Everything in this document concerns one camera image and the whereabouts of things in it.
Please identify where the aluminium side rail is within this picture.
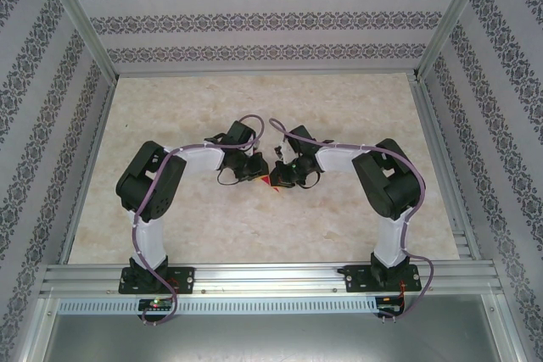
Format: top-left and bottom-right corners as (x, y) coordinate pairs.
(407, 75), (483, 262)
(57, 77), (120, 265)

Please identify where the slotted grey cable duct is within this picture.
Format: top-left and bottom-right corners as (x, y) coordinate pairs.
(57, 297), (379, 315)

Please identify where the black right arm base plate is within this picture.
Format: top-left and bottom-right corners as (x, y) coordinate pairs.
(344, 263), (423, 294)

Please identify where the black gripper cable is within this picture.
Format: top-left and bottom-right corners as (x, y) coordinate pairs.
(215, 165), (239, 187)
(295, 170), (322, 192)

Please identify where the aluminium mounting rail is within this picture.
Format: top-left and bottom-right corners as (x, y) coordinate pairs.
(40, 262), (501, 296)

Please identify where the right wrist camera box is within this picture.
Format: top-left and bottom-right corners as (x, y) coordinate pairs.
(275, 140), (294, 162)

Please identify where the grey metal sheet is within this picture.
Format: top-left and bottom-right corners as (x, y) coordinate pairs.
(42, 313), (517, 362)

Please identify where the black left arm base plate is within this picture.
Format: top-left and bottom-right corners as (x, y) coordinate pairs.
(118, 266), (196, 295)

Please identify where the aluminium frame post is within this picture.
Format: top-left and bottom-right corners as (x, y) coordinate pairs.
(413, 0), (496, 82)
(36, 0), (120, 82)

